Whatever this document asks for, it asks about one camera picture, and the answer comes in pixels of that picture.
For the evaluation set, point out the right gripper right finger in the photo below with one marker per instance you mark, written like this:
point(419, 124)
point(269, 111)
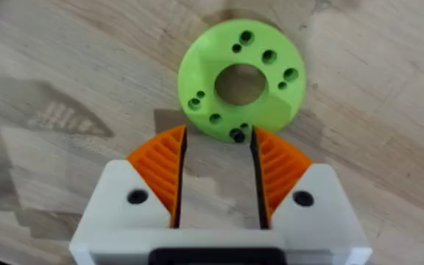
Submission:
point(293, 184)

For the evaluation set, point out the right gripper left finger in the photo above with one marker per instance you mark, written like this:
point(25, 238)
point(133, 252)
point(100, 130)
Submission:
point(149, 184)

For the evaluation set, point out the green disc with holes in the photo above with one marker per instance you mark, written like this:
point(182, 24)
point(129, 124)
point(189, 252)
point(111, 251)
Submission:
point(212, 73)

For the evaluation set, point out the black screw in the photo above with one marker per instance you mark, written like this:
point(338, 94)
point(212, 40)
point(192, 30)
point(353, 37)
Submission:
point(238, 135)

